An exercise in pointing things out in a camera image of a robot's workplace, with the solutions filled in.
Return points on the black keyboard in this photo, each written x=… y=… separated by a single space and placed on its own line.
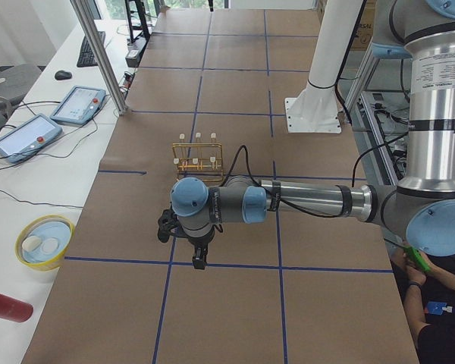
x=86 y=56

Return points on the green handheld object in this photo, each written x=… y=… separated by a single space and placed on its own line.
x=415 y=256

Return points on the aluminium frame post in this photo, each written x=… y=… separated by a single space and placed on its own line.
x=87 y=22

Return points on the yellow bowl with blue lid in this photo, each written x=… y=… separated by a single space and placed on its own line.
x=41 y=245

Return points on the grey office chair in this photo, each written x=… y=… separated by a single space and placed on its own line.
x=15 y=83

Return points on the person in black clothes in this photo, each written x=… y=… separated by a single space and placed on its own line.
x=429 y=305

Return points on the gold wire cup holder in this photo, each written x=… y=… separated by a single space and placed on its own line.
x=203 y=160

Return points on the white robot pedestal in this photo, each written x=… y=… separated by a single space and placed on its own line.
x=315 y=109

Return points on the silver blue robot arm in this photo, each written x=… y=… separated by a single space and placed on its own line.
x=420 y=208

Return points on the black computer mouse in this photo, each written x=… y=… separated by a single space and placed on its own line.
x=63 y=75

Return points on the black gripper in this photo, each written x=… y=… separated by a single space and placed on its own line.
x=199 y=242

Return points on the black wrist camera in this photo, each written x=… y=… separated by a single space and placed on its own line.
x=169 y=226

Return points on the cardboard box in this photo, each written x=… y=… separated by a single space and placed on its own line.
x=364 y=32

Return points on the red bottle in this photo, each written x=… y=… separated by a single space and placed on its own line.
x=14 y=310

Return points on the near blue teach pendant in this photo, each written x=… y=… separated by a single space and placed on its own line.
x=27 y=139

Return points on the blue teach pendant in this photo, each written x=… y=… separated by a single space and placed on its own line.
x=27 y=139
x=79 y=106

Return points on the far blue teach pendant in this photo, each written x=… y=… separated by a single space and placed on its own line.
x=79 y=106

